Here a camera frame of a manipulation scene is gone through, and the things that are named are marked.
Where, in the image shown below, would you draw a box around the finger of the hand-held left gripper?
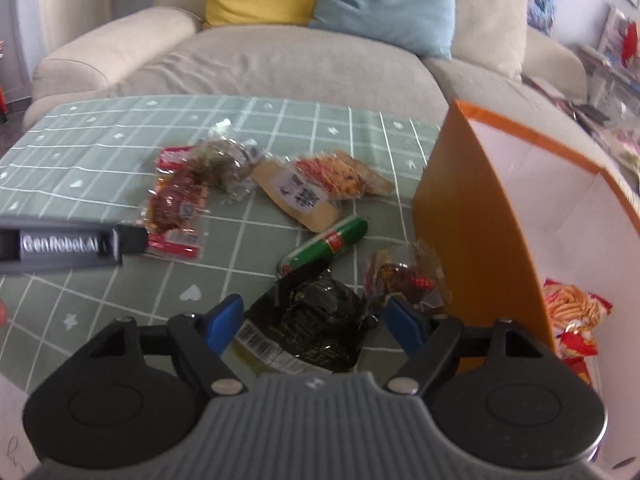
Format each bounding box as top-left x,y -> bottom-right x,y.
113,223 -> 150,266

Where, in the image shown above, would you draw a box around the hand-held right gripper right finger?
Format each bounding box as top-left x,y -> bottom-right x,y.
382,296 -> 544,397

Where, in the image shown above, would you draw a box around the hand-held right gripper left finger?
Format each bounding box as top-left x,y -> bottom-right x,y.
91,294 -> 249,397

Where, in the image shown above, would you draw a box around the clear red candy packet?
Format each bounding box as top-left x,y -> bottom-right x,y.
362,241 -> 448,313

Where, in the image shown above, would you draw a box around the red meat snack packet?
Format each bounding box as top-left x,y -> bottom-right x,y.
142,146 -> 208,261

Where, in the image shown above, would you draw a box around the dark green snack packet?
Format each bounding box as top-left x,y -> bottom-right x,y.
232,267 -> 373,375

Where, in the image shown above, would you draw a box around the green sausage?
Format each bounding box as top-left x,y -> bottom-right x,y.
277,216 -> 369,279

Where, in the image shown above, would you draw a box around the clear dark vegetable packet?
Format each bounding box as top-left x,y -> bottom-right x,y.
192,119 -> 266,196

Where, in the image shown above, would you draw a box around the orange cardboard box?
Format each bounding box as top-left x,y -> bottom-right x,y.
412,100 -> 640,471

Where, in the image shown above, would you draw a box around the beige snack packet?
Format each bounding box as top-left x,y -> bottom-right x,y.
251,160 -> 342,234

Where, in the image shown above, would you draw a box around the beige packet orange print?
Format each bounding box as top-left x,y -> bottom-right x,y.
294,150 -> 396,200

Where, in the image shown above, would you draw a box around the orange stick snack bag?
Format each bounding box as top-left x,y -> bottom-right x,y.
542,278 -> 613,356

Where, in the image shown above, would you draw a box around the large red snack packet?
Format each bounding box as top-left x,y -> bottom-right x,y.
557,327 -> 598,388

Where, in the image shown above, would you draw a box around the green checked tablecloth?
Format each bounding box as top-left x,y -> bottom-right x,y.
0,95 -> 453,391

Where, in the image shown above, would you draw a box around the beige sofa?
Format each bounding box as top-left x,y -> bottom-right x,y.
31,0 -> 616,171

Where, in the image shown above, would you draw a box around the books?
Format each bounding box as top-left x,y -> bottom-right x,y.
522,75 -> 611,127

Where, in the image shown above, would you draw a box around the beige pillow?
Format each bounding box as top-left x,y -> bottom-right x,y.
450,0 -> 530,82

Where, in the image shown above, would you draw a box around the light blue pillow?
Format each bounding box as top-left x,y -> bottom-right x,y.
306,0 -> 456,60

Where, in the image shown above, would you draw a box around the white shelf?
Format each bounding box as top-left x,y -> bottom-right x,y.
580,2 -> 640,126

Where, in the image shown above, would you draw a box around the red hanging ornament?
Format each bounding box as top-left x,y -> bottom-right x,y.
620,22 -> 640,69

